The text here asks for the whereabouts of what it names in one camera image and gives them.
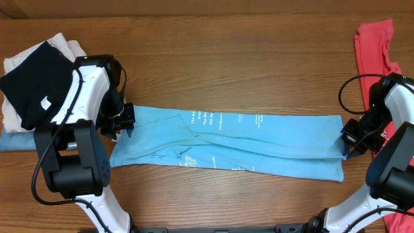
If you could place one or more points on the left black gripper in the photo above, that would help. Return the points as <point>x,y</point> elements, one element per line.
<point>108,128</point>

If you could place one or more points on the folded blue jeans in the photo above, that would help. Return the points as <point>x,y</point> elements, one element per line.
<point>23,141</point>

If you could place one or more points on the red t-shirt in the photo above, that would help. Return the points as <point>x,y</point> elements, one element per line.
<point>372,44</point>

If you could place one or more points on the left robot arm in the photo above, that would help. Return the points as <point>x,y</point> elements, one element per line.
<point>73,165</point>

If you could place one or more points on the folded black garment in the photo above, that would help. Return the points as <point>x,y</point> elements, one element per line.
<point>37,88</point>

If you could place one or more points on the light blue printed t-shirt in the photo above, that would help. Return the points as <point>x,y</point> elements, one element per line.
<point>307,147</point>

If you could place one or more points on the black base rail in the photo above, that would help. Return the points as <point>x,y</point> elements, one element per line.
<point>220,230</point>

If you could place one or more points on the folded beige garment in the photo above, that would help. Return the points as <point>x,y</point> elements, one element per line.
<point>70,49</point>

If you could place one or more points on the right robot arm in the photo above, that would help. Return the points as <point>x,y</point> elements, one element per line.
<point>386,129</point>

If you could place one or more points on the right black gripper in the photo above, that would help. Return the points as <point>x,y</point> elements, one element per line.
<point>352,138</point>

